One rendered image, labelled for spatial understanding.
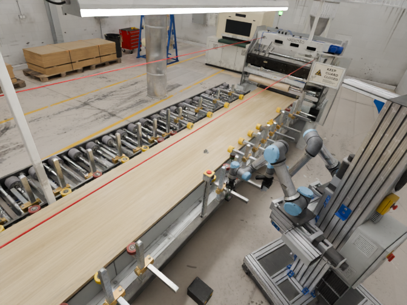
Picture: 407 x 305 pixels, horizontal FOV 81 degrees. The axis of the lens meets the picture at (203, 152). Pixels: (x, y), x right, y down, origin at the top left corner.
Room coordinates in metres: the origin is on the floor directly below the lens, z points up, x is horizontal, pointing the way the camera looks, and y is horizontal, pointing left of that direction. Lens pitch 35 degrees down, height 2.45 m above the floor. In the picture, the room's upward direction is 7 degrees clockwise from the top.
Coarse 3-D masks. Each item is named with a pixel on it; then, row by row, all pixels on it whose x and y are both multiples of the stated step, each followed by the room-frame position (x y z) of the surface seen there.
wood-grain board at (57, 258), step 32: (256, 96) 4.11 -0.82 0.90; (192, 128) 2.71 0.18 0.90; (224, 128) 2.81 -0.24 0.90; (128, 160) 1.90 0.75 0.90; (160, 160) 1.97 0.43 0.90; (192, 160) 2.03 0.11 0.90; (224, 160) 2.10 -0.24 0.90; (96, 192) 1.42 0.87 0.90; (128, 192) 1.46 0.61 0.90; (160, 192) 1.51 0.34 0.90; (32, 224) 1.05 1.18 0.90; (64, 224) 1.08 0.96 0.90; (96, 224) 1.11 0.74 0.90; (128, 224) 1.14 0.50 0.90; (0, 256) 0.79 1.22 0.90; (32, 256) 0.81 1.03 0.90; (64, 256) 0.84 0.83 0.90; (96, 256) 0.86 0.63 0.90; (0, 288) 0.60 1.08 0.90; (32, 288) 0.62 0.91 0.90; (64, 288) 0.64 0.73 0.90
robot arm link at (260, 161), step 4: (280, 140) 1.49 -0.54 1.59; (284, 140) 1.50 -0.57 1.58; (288, 148) 1.46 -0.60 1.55; (260, 156) 1.61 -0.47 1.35; (256, 160) 1.61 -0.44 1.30; (260, 160) 1.57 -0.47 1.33; (264, 160) 1.55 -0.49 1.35; (252, 164) 1.62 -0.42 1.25; (256, 164) 1.59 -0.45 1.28; (260, 164) 1.57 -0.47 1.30; (264, 164) 1.57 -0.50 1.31; (252, 168) 1.60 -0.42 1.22; (256, 168) 1.59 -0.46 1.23
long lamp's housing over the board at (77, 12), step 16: (80, 0) 1.04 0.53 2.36; (96, 0) 1.10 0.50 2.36; (112, 0) 1.17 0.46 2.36; (128, 0) 1.24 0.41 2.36; (144, 0) 1.32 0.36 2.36; (160, 0) 1.42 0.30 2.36; (176, 0) 1.52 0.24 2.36; (192, 0) 1.64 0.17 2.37; (208, 0) 1.79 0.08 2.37; (224, 0) 1.95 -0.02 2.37; (240, 0) 2.16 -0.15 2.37; (256, 0) 2.40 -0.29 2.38; (272, 0) 2.81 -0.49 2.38; (80, 16) 1.03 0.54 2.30
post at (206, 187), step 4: (208, 184) 1.46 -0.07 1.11; (204, 188) 1.47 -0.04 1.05; (208, 188) 1.47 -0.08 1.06; (204, 192) 1.47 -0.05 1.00; (208, 192) 1.48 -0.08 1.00; (204, 196) 1.46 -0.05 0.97; (204, 200) 1.46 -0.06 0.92; (204, 204) 1.46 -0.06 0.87; (204, 208) 1.46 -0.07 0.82; (204, 212) 1.46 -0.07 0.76; (204, 216) 1.46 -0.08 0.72
